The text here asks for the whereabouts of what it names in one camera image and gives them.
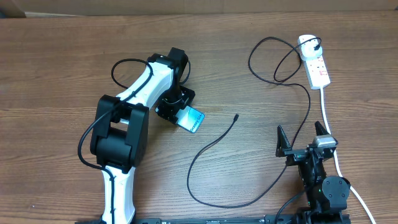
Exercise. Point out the brown cardboard backdrop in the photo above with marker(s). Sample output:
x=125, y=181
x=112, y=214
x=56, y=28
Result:
x=24, y=8

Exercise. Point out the black smartphone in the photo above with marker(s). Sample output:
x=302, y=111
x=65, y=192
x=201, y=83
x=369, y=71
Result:
x=190, y=119

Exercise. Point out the white charger plug adapter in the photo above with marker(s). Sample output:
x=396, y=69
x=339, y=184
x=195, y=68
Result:
x=310, y=47

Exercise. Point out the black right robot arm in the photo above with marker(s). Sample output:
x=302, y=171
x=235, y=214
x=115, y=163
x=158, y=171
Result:
x=326, y=195

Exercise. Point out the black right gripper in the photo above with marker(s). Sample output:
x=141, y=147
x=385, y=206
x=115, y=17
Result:
x=296, y=155

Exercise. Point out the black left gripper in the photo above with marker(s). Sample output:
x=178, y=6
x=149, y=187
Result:
x=168, y=112

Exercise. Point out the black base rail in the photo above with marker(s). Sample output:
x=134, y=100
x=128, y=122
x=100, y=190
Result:
x=267, y=219

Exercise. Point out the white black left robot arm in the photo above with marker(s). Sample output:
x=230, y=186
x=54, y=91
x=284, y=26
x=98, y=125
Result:
x=121, y=127

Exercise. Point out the white power strip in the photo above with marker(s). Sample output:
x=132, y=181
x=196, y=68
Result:
x=317, y=73

